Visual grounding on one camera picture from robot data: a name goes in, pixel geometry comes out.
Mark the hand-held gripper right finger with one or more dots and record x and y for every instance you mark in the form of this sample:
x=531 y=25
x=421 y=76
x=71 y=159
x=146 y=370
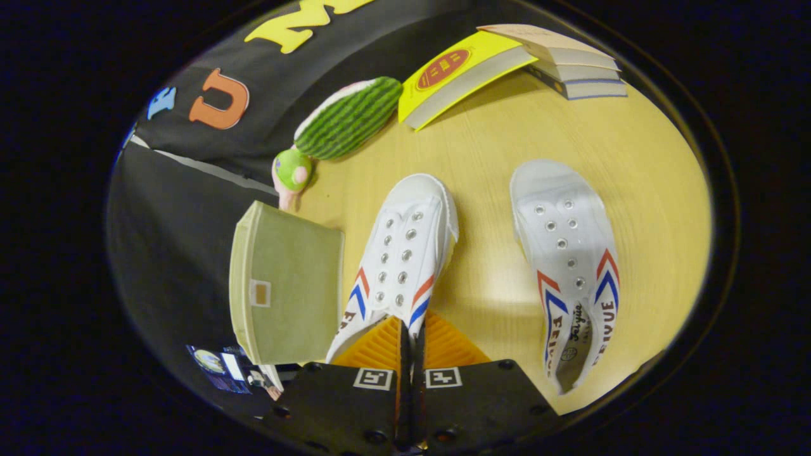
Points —
x=481 y=405

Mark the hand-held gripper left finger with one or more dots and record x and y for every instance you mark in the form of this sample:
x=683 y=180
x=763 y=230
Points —
x=342 y=405

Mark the pale green fabric storage box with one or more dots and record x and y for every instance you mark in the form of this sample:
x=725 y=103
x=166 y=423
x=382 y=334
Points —
x=285 y=285

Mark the white canvas shoe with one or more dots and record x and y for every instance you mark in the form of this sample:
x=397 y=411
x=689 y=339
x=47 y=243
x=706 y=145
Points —
x=570 y=253
x=405 y=247

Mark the blue printed card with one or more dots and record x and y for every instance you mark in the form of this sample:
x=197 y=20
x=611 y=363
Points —
x=215 y=367

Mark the pink and green plush toy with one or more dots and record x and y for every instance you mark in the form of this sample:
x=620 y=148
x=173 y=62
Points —
x=291 y=171

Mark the watermelon slice plush toy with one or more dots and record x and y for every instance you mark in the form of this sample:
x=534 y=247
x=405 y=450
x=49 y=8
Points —
x=348 y=117

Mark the blue-grey book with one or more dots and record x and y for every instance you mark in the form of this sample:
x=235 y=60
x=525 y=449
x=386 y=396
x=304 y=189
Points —
x=589 y=90

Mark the yellow book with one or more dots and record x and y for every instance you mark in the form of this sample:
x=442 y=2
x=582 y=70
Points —
x=456 y=69

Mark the white book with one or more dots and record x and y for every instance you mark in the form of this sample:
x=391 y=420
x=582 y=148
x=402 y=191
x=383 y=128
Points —
x=583 y=71

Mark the beige book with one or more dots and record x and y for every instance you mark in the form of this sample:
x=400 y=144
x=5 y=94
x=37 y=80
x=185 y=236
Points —
x=551 y=41

